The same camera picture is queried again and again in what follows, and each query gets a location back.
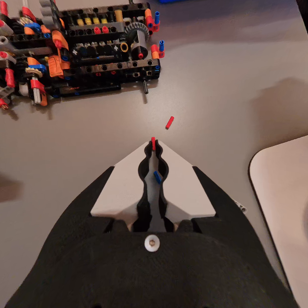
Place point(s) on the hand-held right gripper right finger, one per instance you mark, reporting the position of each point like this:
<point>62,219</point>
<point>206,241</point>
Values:
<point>187,190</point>

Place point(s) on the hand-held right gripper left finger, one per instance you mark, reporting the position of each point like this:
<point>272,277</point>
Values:
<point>120,187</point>

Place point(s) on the red lego pin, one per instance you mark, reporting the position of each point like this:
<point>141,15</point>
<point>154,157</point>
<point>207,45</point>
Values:
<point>169,122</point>
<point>153,143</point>

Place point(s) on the short blue lego pin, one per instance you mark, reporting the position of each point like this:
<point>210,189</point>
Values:
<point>157,177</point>

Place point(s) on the long grey lego beam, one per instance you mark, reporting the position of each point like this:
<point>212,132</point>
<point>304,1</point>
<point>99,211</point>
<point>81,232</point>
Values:
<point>241,207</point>

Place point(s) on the partly built lego vehicle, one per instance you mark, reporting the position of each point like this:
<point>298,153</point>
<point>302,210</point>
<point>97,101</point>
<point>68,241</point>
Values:
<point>96,48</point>

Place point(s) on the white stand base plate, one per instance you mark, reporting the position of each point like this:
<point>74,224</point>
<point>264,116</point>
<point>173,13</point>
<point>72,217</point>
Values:
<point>284,192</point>

